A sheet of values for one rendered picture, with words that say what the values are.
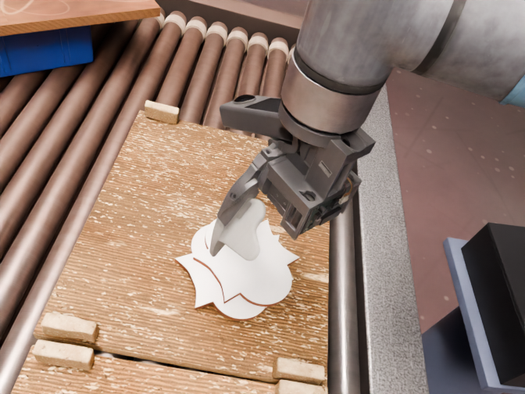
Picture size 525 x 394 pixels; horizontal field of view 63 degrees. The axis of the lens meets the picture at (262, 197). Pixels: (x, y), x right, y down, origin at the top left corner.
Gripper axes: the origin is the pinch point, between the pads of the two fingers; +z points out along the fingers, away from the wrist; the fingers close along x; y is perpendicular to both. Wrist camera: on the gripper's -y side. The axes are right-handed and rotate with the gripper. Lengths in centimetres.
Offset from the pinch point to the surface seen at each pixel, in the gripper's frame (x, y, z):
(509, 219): 180, 13, 104
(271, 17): 45, -51, 9
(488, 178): 195, -9, 104
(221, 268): -4.2, -0.4, 7.6
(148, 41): 15, -56, 13
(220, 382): -11.6, 10.9, 10.1
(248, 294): -3.3, 4.5, 7.6
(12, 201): -21.8, -26.1, 11.8
